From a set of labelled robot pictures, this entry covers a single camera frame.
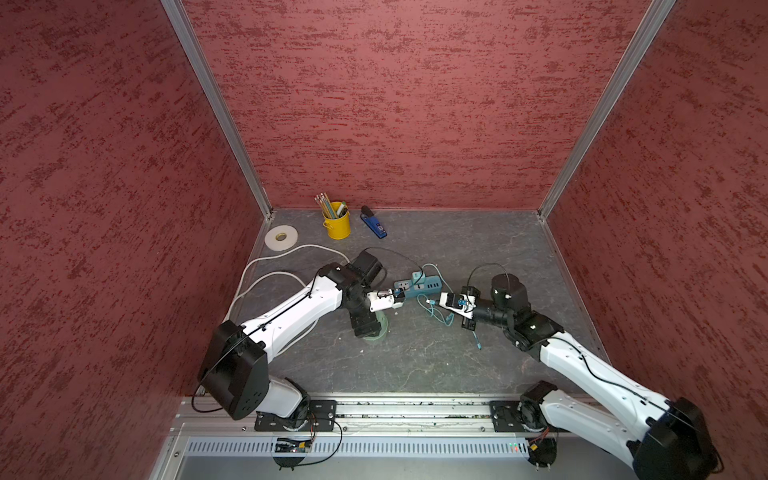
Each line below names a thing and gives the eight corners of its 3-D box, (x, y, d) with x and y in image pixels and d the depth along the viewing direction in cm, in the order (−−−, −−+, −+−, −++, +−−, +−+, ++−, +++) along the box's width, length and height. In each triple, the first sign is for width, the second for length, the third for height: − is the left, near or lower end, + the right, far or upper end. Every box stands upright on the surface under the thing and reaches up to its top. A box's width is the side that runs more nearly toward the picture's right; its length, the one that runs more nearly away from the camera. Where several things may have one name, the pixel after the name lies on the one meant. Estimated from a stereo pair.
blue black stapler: (381, 239, 114) (381, 234, 112) (356, 214, 123) (356, 209, 120) (390, 234, 116) (390, 228, 114) (365, 210, 125) (365, 204, 122)
